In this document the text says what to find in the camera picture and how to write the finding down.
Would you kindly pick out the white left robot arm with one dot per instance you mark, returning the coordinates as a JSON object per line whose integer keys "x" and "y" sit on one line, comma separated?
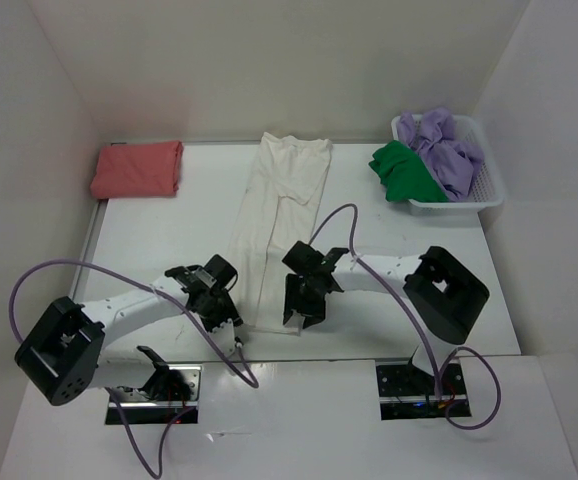
{"x": 62, "y": 353}

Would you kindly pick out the white plastic basket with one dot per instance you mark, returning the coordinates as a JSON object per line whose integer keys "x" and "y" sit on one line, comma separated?
{"x": 488, "y": 190}

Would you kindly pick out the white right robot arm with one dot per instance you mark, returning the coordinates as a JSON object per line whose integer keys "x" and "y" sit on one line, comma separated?
{"x": 441, "y": 297}

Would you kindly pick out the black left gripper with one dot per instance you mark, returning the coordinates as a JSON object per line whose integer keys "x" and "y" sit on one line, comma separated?
{"x": 230, "y": 311}

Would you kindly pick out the cream white t shirt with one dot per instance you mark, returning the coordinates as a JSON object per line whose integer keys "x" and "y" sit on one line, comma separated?
{"x": 279, "y": 208}

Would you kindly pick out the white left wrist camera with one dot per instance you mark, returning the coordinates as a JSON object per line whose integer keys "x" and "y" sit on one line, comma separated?
{"x": 225, "y": 337}

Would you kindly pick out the purple t shirt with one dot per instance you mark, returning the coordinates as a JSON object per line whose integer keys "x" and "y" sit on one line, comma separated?
{"x": 453, "y": 164}

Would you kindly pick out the green t shirt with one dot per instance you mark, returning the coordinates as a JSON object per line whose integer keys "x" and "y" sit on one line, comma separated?
{"x": 404, "y": 176}

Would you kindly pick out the red t shirt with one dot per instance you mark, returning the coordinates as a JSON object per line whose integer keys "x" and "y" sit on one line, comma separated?
{"x": 138, "y": 171}

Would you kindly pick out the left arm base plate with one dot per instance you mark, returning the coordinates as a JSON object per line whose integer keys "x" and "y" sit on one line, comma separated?
{"x": 160, "y": 401}

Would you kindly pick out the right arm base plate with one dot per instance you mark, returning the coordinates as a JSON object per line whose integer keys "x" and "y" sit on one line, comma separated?
{"x": 406, "y": 393}

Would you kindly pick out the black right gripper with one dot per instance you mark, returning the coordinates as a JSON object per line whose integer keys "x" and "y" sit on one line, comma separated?
{"x": 314, "y": 313}

